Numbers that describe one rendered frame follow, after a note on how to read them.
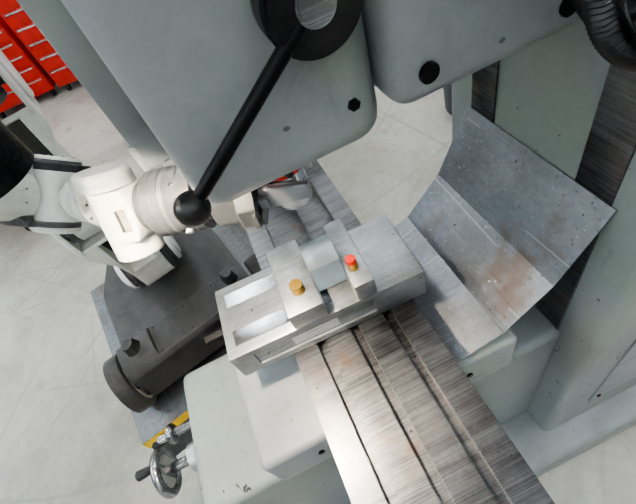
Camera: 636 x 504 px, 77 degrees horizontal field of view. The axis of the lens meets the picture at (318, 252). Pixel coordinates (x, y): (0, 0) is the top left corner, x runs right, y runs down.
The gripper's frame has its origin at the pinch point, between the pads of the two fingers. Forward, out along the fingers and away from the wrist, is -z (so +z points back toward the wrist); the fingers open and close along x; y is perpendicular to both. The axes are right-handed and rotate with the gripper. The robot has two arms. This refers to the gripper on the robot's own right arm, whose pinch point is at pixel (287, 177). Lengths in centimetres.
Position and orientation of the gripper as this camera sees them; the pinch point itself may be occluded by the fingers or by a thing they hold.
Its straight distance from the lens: 50.2
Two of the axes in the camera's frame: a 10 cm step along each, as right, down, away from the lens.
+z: -9.7, 1.6, 1.9
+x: -0.1, -7.9, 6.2
